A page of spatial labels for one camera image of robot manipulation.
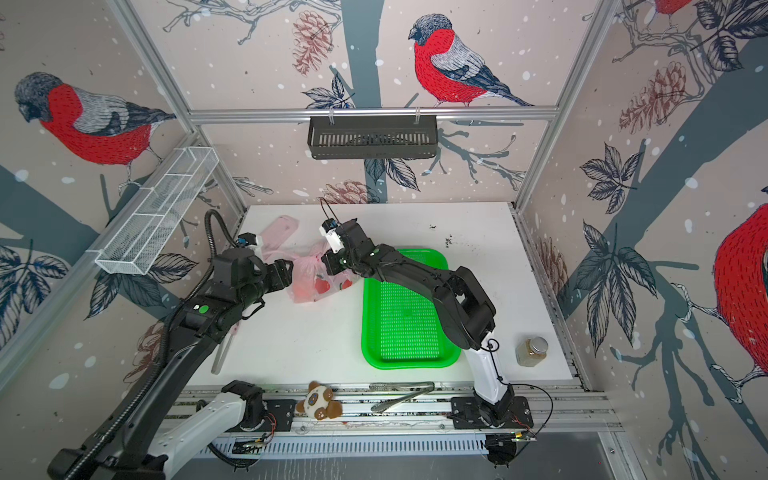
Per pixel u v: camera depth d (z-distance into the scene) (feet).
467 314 1.67
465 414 2.39
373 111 3.06
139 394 1.34
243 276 1.85
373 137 3.44
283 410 2.46
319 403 2.41
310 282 2.87
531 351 2.45
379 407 2.50
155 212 2.56
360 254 2.29
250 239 2.13
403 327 2.89
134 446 1.29
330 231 2.56
